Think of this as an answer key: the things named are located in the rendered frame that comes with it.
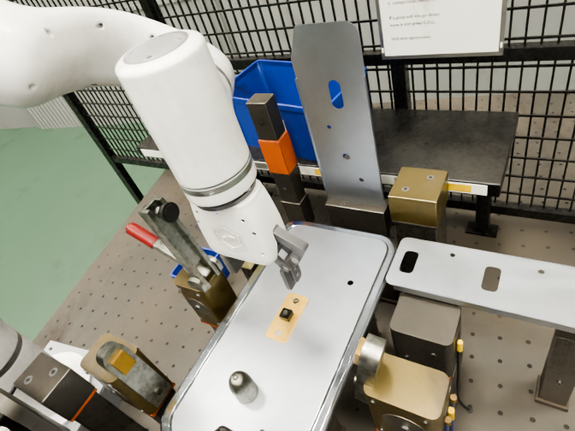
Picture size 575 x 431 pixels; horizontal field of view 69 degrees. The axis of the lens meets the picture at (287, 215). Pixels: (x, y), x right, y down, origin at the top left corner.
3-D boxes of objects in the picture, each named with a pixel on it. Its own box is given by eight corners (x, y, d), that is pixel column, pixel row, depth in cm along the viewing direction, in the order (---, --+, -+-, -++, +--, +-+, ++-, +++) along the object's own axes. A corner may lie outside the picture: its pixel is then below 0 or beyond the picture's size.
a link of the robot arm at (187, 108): (184, 146, 50) (169, 197, 43) (127, 36, 41) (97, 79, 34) (251, 129, 48) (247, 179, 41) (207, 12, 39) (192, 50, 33)
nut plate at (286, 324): (285, 344, 62) (283, 339, 61) (264, 336, 64) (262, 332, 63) (310, 298, 67) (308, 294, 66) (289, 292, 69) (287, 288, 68)
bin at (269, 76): (336, 167, 84) (323, 111, 76) (232, 142, 102) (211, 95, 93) (376, 121, 92) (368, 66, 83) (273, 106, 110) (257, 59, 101)
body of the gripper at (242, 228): (167, 195, 47) (205, 258, 54) (239, 209, 42) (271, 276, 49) (204, 154, 51) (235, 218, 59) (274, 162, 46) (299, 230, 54)
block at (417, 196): (441, 323, 90) (436, 202, 66) (404, 313, 94) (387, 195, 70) (450, 293, 94) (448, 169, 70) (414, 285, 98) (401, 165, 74)
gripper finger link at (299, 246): (241, 221, 50) (254, 250, 54) (299, 234, 46) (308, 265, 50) (246, 214, 50) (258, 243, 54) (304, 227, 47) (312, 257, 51)
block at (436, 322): (468, 432, 74) (473, 355, 56) (402, 406, 80) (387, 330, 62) (477, 393, 79) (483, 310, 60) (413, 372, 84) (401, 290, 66)
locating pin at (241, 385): (254, 411, 58) (238, 392, 53) (236, 403, 59) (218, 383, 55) (265, 390, 60) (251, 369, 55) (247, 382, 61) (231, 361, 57)
